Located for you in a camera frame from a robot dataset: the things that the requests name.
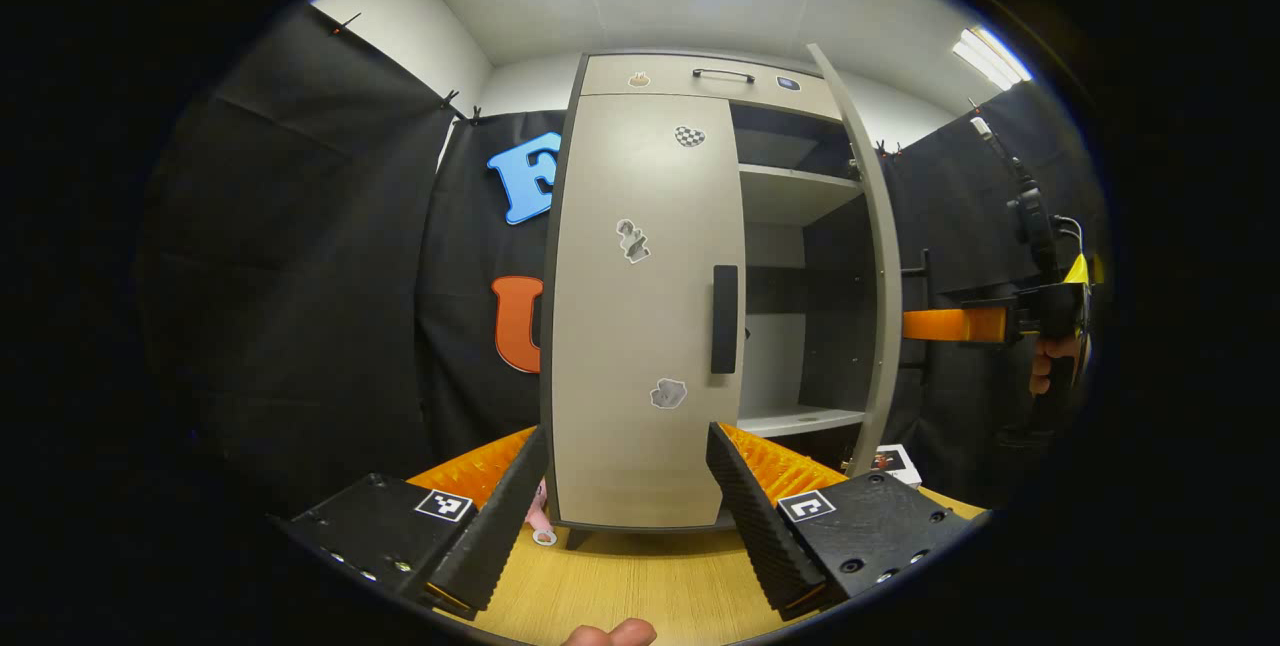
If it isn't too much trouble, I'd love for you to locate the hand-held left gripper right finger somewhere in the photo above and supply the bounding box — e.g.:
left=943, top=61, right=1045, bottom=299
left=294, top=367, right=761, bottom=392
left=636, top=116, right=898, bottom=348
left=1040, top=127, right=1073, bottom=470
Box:
left=706, top=421, right=976, bottom=622

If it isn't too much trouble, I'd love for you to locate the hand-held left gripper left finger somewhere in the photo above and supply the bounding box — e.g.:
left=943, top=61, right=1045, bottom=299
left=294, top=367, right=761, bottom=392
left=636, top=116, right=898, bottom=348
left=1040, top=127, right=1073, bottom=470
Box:
left=268, top=424, right=551, bottom=622

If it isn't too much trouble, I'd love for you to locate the black door handle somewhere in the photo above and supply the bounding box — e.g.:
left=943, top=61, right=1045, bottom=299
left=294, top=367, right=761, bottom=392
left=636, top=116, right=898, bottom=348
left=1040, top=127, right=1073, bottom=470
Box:
left=711, top=265, right=740, bottom=375
left=898, top=248, right=933, bottom=372

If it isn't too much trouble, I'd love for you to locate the grey shoe cabinet door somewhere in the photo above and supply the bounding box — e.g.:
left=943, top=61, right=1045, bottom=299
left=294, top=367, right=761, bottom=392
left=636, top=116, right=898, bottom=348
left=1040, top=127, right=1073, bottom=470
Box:
left=548, top=93, right=748, bottom=530
left=807, top=43, right=904, bottom=477

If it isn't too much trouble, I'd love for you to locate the grey double-door shoe cabinet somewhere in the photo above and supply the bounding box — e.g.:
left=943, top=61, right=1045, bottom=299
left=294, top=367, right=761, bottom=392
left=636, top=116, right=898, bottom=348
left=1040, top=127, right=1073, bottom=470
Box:
left=540, top=43, right=906, bottom=534

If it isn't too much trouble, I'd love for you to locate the grey cabinet shelf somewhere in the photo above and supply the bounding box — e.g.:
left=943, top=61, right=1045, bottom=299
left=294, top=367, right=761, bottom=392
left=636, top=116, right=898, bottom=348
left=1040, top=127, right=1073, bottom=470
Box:
left=738, top=163, right=863, bottom=227
left=738, top=406, right=866, bottom=437

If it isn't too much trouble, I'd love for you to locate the grey cabinet drawer front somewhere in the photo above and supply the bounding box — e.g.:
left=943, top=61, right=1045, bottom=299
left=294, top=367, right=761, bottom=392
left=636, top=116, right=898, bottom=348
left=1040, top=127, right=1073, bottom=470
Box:
left=580, top=54, right=843, bottom=122

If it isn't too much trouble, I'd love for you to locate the small pink toy figure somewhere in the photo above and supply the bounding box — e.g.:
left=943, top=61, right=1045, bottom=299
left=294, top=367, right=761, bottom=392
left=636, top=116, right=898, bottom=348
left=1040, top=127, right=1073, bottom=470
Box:
left=527, top=479, right=558, bottom=547

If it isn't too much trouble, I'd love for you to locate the white printed card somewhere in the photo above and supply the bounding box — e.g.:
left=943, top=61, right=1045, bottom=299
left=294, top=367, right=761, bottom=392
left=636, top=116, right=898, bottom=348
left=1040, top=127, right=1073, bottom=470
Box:
left=872, top=443, right=923, bottom=489

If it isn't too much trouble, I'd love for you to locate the ceiling light panel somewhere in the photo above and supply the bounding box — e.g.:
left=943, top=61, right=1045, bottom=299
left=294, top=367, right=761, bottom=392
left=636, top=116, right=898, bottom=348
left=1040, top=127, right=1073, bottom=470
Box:
left=952, top=24, right=1033, bottom=92

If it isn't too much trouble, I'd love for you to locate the black backdrop cloth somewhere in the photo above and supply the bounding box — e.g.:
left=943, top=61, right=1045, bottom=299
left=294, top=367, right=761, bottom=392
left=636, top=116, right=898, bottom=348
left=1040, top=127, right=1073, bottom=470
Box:
left=140, top=4, right=1111, bottom=527

